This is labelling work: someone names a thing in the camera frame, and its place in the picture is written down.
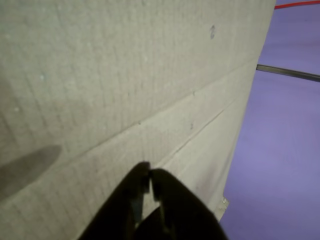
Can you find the black rod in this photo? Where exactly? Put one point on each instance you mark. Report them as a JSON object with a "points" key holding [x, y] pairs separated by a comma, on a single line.
{"points": [[287, 72]]}

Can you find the large flat cardboard sheet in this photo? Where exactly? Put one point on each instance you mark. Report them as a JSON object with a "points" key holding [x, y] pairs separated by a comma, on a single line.
{"points": [[100, 75]]}

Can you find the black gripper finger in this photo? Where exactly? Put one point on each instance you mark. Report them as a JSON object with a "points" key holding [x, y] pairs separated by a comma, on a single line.
{"points": [[117, 205], [180, 207]]}

